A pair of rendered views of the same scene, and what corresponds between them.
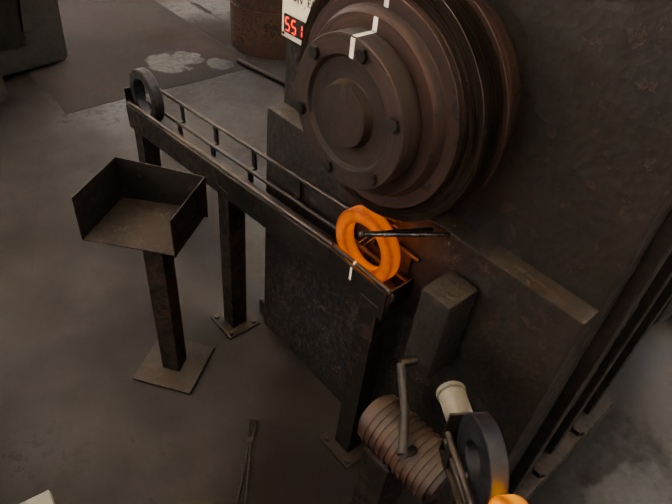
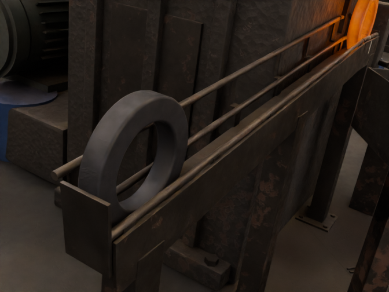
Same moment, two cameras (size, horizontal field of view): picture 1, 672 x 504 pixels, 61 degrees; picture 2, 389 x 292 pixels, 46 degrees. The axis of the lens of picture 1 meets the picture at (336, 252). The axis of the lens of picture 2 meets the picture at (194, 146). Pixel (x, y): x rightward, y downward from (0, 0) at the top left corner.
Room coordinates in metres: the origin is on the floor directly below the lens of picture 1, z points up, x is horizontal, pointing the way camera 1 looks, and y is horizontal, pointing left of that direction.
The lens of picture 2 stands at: (1.83, 1.23, 0.93)
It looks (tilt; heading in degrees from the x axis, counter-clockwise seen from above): 25 degrees down; 255
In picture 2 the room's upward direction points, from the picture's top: 8 degrees clockwise
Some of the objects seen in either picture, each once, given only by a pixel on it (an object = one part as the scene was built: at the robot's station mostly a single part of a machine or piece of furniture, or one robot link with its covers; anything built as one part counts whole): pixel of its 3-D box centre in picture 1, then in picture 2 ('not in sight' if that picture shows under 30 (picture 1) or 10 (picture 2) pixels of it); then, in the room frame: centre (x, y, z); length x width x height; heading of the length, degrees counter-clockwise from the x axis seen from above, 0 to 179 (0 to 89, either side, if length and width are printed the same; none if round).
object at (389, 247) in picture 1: (366, 244); (362, 21); (1.01, -0.07, 0.75); 0.18 x 0.03 x 0.18; 46
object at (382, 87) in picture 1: (352, 112); not in sight; (0.93, 0.00, 1.12); 0.28 x 0.06 x 0.28; 46
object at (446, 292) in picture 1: (439, 325); (370, 36); (0.85, -0.24, 0.68); 0.11 x 0.08 x 0.24; 136
